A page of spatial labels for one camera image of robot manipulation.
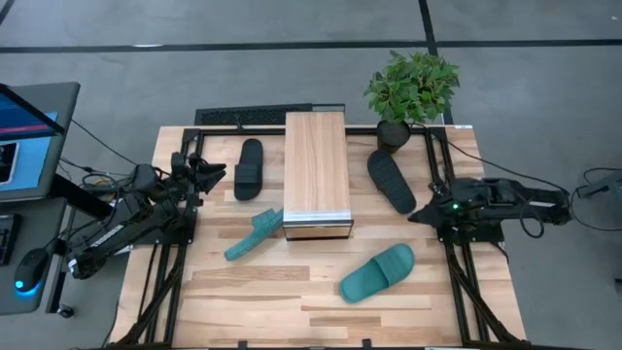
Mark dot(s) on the green slide sandal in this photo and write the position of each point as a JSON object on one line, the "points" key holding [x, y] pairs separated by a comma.
{"points": [[374, 274], [252, 235]]}

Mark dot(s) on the black keyboard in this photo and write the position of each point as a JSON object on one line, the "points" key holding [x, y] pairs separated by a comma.
{"points": [[9, 238], [252, 115]]}

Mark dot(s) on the black metal table frame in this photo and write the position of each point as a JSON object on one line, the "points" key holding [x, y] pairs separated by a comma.
{"points": [[362, 130]]}

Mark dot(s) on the grey side desk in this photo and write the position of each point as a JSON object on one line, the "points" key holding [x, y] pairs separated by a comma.
{"points": [[34, 223]]}

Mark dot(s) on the black caster wheel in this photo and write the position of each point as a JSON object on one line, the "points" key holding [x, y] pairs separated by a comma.
{"points": [[65, 311]]}

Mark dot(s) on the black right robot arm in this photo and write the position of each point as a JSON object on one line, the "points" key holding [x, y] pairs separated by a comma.
{"points": [[525, 199]]}

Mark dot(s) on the computer monitor with blue screen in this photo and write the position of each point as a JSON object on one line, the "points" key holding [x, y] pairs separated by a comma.
{"points": [[39, 160]]}

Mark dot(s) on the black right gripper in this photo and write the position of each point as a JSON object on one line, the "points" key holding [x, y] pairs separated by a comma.
{"points": [[452, 204]]}

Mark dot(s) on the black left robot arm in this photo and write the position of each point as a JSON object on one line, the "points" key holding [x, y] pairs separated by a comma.
{"points": [[112, 233]]}

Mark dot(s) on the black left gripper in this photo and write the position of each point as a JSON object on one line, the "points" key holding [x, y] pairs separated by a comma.
{"points": [[187, 172]]}

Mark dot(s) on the black slide sandal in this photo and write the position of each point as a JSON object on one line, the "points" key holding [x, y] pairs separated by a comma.
{"points": [[249, 170], [391, 182]]}

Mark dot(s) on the grey floor device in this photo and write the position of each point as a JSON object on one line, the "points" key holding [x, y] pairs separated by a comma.
{"points": [[602, 185]]}

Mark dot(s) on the green potted plant black pot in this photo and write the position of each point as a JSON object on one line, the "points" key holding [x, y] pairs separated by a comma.
{"points": [[413, 87]]}

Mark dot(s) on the wooden shelf with black frame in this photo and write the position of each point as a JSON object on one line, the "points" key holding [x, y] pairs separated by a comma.
{"points": [[316, 165]]}

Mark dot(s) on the black computer mouse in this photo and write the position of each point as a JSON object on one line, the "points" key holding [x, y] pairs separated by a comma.
{"points": [[30, 269]]}

